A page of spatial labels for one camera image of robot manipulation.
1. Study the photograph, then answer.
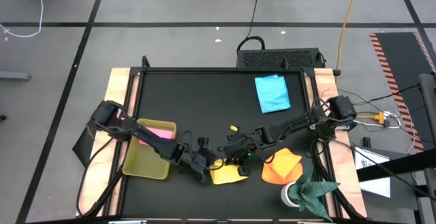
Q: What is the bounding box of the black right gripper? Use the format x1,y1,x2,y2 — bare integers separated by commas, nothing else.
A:
217,127,260,178

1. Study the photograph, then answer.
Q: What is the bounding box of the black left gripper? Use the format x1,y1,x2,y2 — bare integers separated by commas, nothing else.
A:
183,136,219,186

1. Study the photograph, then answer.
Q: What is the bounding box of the yellow microfiber towel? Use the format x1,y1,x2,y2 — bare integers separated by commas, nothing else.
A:
208,159,251,186

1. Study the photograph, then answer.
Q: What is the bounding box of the orange microfiber towel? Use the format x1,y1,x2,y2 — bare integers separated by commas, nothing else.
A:
260,147,305,186

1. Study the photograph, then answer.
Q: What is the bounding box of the yellow plastic bin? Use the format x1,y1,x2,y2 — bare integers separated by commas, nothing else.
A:
121,117,178,181

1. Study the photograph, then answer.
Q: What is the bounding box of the pink microfiber towel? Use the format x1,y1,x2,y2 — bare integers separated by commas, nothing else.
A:
137,126,176,147

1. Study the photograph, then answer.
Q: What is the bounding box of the blue microfiber towel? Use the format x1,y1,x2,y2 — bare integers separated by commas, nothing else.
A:
253,74,292,115

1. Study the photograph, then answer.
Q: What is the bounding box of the white round pot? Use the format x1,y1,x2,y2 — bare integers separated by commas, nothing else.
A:
280,180,301,208

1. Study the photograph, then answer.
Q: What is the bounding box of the green cloth in white cup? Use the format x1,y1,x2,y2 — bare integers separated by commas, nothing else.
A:
289,165,342,223

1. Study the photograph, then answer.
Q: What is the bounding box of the light wooden side board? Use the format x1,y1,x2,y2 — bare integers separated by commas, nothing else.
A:
304,67,369,219
76,67,142,219

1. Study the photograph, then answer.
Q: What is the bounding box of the black computer case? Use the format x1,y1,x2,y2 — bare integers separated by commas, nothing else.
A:
236,47,325,70

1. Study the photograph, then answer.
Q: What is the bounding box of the black flat flap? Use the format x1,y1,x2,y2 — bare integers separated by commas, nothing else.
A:
72,128,98,169

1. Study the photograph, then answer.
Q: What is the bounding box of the white paper sheet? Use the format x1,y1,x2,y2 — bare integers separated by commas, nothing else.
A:
354,146,392,199

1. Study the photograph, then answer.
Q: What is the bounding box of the yellow power plug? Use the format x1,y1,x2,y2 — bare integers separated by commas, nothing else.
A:
357,112,386,123

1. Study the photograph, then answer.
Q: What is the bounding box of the black stand beam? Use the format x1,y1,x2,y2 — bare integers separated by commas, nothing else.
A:
356,148,436,183

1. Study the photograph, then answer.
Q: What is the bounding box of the black hazard-striped floor mat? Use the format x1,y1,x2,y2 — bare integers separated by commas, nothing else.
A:
369,31,436,155

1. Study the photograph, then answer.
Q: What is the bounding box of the black stand pole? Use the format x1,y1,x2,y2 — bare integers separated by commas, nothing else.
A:
418,73,436,224

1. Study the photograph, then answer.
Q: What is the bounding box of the gray metal foot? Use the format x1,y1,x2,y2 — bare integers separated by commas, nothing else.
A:
0,70,33,82

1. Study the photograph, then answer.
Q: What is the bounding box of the black power cable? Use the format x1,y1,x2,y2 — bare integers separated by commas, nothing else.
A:
236,0,266,53

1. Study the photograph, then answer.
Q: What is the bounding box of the orange-yellow hanging cable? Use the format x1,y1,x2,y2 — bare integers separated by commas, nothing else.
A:
334,0,362,77

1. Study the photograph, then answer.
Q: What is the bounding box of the white floor cable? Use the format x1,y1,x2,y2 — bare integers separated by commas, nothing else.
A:
0,0,46,39

